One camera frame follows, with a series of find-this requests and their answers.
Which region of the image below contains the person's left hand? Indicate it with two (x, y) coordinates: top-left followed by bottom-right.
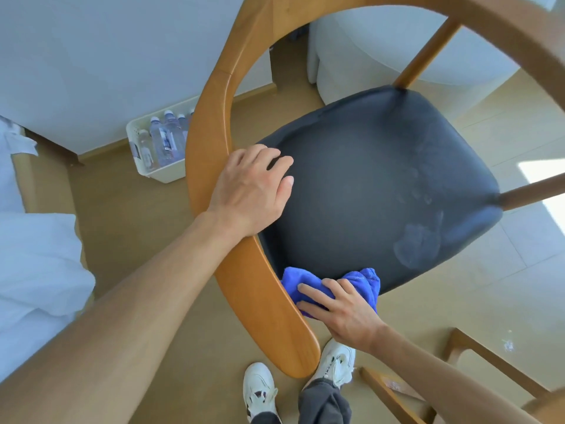
(207, 144), (295, 237)

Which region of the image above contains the person's right hand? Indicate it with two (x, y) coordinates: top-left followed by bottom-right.
(296, 278), (387, 354)

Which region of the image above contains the blue cleaning cloth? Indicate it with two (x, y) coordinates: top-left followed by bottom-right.
(281, 266), (381, 319)

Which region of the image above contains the wooden chair with black seat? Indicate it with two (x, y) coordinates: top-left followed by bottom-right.
(185, 0), (565, 379)

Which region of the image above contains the person's right forearm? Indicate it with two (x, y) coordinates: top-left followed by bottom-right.
(366, 324), (543, 424)

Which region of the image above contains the person's left forearm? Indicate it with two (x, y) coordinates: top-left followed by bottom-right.
(0, 211), (255, 424)

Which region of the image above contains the person's white right shoe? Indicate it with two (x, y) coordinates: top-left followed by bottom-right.
(302, 338), (356, 392)

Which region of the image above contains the person's white shoe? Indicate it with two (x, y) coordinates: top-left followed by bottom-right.
(242, 362), (282, 424)
(302, 338), (356, 392)

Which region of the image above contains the person's grey right trouser leg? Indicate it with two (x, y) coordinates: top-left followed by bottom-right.
(298, 378), (352, 424)

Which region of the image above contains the person's grey trouser leg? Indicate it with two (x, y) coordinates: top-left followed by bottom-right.
(298, 378), (352, 424)
(247, 410), (283, 424)

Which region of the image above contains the person's white left shoe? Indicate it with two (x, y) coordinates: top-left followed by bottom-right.
(242, 362), (282, 424)

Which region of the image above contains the white plastic bin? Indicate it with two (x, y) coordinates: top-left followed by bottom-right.
(126, 96), (197, 185)

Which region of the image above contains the person's grey left trouser leg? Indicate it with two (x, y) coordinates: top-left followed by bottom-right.
(247, 410), (283, 424)

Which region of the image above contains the white upholstered ottoman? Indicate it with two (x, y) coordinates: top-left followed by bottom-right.
(306, 0), (522, 120)

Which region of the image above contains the white pillow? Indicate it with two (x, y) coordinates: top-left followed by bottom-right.
(0, 115), (39, 213)

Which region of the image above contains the white duvet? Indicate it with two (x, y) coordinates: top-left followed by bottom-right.
(0, 211), (96, 385)

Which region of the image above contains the light wooden chair frame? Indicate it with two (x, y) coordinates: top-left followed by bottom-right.
(359, 328), (565, 424)

